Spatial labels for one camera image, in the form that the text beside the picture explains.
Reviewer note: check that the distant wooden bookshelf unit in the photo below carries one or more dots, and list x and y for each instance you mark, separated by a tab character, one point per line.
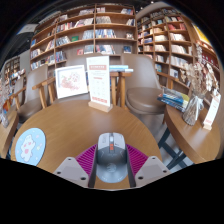
13	68

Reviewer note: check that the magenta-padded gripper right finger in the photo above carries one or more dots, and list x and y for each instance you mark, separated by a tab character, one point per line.
138	161

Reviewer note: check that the curved wooden bookshelf unit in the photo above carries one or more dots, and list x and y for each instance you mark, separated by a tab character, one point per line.
171	40

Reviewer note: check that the round light blue mouse pad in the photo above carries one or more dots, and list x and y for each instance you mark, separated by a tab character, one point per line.
30	146

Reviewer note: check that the grey computer mouse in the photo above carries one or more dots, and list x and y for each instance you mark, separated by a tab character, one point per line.
111	160

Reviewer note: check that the white framed flower picture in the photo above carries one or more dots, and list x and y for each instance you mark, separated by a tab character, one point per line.
71	81

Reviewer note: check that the grey chair with wooden arms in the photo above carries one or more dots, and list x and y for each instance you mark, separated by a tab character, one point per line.
143	95
75	60
31	90

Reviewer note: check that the stack of books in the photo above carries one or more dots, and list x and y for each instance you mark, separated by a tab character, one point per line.
174	99

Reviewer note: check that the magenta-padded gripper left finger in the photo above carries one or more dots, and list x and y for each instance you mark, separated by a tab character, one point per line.
83	163

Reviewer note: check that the white hanging ceiling panel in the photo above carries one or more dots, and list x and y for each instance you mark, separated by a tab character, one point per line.
27	28

